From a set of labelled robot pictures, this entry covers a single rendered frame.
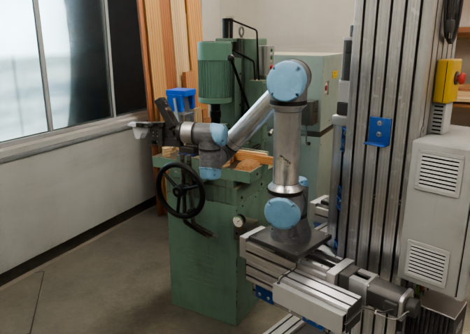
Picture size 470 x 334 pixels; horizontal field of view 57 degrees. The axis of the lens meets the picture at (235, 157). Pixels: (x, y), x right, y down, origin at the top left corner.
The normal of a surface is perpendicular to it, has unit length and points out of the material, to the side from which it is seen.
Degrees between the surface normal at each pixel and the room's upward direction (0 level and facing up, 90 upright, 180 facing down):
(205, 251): 90
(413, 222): 90
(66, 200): 90
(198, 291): 90
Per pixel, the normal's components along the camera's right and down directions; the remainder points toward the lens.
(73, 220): 0.88, 0.13
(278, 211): -0.29, 0.39
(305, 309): -0.68, 0.20
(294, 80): -0.29, 0.13
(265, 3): -0.47, 0.24
